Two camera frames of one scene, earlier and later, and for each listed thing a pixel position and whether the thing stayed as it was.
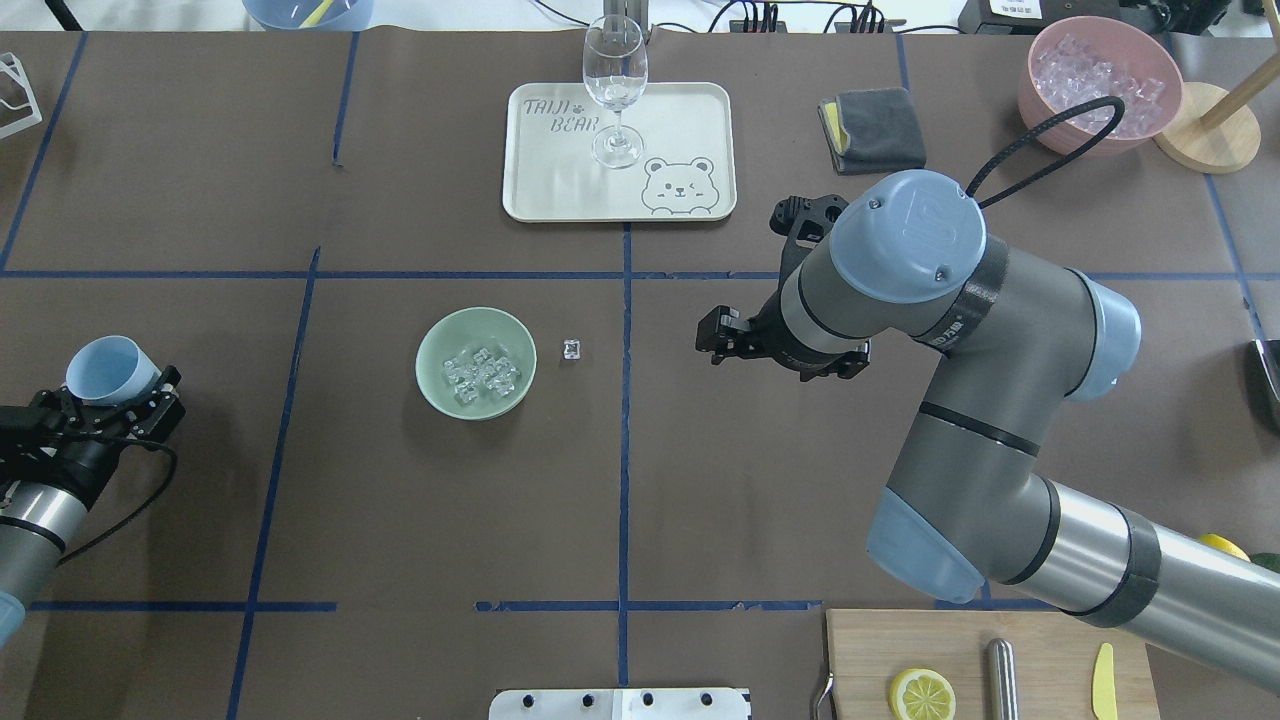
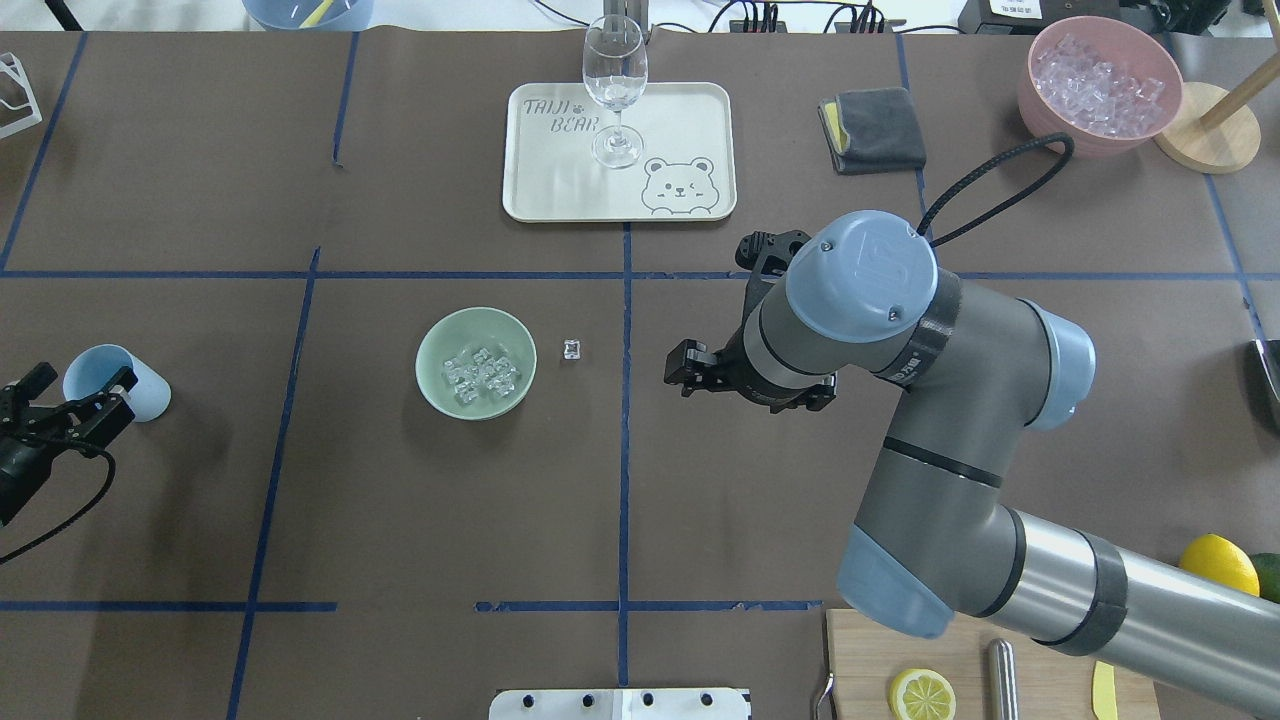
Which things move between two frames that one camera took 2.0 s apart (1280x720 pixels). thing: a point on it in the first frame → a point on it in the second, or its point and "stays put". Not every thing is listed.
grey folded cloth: x=872 y=130 stays put
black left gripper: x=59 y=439 → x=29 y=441
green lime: x=1267 y=560 stays put
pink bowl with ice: x=1076 y=59 stays put
